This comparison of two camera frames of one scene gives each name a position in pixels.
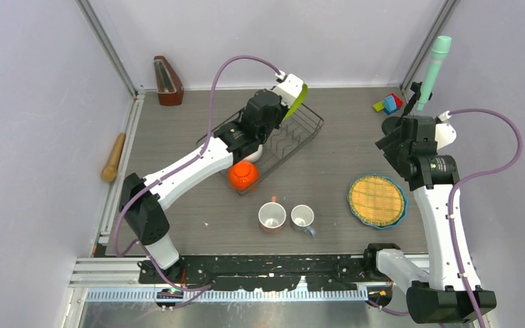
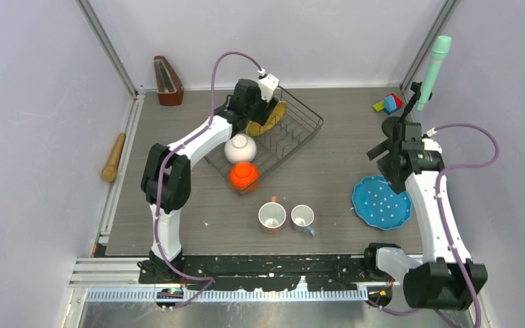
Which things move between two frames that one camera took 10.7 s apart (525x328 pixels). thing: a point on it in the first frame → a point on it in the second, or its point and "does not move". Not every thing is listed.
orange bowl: x=243 y=175 does not move
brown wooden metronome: x=169 y=89 does not move
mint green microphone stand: x=440 y=50 does not move
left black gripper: x=284 y=111 → x=266 y=108
